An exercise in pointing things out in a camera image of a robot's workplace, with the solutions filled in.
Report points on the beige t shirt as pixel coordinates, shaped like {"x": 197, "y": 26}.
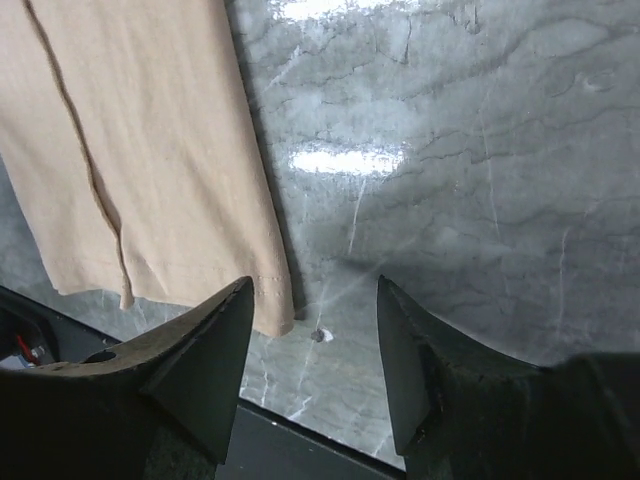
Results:
{"x": 128, "y": 140}

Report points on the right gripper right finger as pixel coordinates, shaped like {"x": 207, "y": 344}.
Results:
{"x": 461, "y": 410}

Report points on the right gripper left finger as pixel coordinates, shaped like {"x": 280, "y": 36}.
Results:
{"x": 159, "y": 406}

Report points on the black base beam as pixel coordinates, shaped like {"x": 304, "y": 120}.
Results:
{"x": 263, "y": 445}

